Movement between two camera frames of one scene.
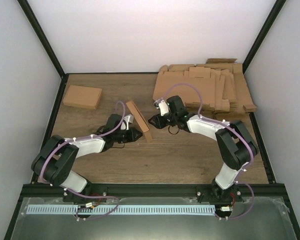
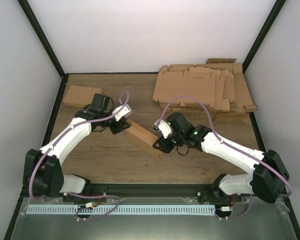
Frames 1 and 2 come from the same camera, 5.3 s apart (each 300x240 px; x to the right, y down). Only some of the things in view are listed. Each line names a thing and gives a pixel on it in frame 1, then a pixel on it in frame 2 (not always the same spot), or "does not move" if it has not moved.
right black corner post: [277, 7] does not move
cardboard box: [140, 120] to [145, 138]
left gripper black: [132, 137] to [119, 128]
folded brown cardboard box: [82, 96] does not move
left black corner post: [31, 17] does not move
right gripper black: [157, 119] to [165, 148]
